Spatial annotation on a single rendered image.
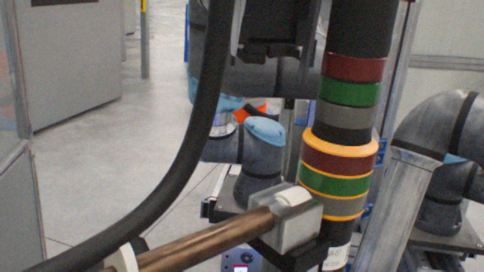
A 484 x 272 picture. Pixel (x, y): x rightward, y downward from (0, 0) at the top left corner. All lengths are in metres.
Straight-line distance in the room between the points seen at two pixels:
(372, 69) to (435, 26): 2.10
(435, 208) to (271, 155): 0.45
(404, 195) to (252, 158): 0.47
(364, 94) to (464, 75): 2.25
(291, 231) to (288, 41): 0.18
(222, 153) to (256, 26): 0.80
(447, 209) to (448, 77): 1.29
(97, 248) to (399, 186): 0.67
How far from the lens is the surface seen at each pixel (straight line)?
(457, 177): 1.18
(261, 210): 0.22
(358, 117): 0.23
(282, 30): 0.34
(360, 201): 0.25
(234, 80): 0.51
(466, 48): 2.43
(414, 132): 0.78
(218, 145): 1.09
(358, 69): 0.22
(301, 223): 0.22
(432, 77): 2.38
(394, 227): 0.79
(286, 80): 0.52
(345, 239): 0.26
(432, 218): 1.23
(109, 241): 0.17
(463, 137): 0.77
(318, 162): 0.23
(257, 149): 1.11
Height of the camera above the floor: 1.66
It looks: 22 degrees down
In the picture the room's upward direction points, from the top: 5 degrees clockwise
